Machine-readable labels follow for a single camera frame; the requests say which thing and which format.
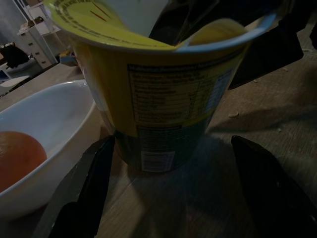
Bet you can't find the white drawer unit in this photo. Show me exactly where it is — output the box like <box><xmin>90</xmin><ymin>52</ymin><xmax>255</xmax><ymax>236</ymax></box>
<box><xmin>16</xmin><ymin>0</ymin><xmax>62</xmax><ymax>69</ymax></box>

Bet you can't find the orange round fruit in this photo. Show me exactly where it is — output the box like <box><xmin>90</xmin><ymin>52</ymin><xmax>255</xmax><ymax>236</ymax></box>
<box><xmin>0</xmin><ymin>131</ymin><xmax>48</xmax><ymax>193</ymax></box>

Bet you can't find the large white ceramic bowl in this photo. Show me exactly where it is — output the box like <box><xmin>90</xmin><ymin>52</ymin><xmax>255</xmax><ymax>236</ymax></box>
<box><xmin>0</xmin><ymin>79</ymin><xmax>96</xmax><ymax>221</ymax></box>

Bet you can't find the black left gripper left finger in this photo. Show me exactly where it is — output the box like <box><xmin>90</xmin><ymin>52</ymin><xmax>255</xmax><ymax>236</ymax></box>
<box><xmin>31</xmin><ymin>135</ymin><xmax>116</xmax><ymax>238</ymax></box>

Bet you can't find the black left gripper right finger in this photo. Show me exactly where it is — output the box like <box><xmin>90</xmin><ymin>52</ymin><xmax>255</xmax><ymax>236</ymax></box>
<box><xmin>231</xmin><ymin>135</ymin><xmax>317</xmax><ymax>238</ymax></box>

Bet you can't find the yellow Maggi noodle cup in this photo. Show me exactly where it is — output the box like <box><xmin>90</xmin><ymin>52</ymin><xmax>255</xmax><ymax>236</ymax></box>
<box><xmin>43</xmin><ymin>0</ymin><xmax>277</xmax><ymax>174</ymax></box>

